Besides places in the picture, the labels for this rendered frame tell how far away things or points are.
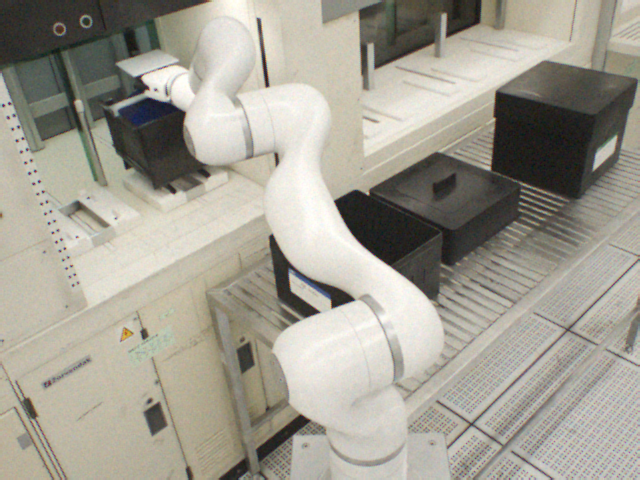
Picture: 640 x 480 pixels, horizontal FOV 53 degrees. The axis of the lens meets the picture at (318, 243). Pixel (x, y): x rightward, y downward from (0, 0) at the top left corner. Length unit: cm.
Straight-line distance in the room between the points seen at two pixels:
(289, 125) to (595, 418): 164
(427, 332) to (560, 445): 143
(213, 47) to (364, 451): 65
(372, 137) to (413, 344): 118
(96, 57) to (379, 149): 99
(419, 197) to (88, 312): 84
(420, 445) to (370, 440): 31
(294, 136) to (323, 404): 40
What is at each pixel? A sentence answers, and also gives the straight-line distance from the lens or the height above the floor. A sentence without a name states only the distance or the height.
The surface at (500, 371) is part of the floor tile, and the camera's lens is 240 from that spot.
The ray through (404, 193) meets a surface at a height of 86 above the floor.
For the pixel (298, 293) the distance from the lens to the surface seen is 142.
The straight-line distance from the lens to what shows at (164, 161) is 165.
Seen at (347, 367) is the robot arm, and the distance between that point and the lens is 80.
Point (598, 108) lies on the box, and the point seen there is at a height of 101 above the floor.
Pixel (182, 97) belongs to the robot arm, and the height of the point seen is 121.
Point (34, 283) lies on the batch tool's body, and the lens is 138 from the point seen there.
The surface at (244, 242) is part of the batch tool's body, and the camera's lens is 162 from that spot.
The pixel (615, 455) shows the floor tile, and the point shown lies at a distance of 225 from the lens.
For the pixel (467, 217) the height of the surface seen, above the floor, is 86.
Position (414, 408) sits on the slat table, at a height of 76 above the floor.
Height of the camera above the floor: 174
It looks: 36 degrees down
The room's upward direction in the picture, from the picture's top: 5 degrees counter-clockwise
